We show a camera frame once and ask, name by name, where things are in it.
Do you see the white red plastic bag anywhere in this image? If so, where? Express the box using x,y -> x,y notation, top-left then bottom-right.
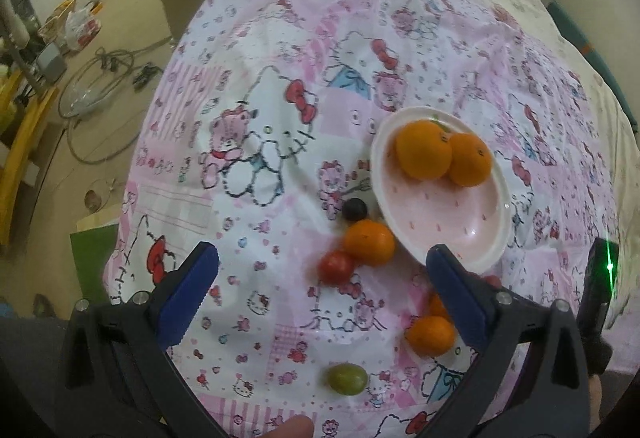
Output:
66,8 -> 104,52

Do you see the pink cartoon printed blanket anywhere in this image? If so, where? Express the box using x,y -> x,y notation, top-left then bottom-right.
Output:
102,0 -> 621,438

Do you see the small tangerine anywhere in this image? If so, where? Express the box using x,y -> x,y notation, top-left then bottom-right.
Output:
343,219 -> 396,267
406,315 -> 457,358
428,292 -> 451,319

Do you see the clear plastic basin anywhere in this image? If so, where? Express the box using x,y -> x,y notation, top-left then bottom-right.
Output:
58,49 -> 136,120

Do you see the dark grape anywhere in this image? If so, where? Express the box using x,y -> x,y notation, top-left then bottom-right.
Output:
342,198 -> 369,223

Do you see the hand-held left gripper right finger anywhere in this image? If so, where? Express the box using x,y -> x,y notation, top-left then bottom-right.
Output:
415,244 -> 592,438

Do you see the large orange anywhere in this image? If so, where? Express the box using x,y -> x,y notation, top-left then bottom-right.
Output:
446,132 -> 493,188
396,119 -> 453,181

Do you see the yellow wooden frame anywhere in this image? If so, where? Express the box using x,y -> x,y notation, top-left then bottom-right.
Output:
0,68 -> 60,246

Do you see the person's left hand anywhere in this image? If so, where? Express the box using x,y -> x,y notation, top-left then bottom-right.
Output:
267,415 -> 315,438

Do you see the green grape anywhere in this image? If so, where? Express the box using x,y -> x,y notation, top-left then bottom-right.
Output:
327,363 -> 368,395

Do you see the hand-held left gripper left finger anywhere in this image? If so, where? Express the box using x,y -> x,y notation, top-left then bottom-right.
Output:
60,241 -> 231,438

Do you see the black cable bundle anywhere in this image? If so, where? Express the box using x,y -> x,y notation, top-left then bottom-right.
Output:
131,63 -> 163,91

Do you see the white pink-dotted plate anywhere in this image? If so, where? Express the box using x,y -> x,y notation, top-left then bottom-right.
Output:
370,106 -> 514,273

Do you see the grey hose loop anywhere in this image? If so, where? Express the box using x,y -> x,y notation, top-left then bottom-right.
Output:
66,107 -> 152,165

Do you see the yellow basket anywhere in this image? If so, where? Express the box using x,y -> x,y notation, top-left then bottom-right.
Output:
39,0 -> 79,38

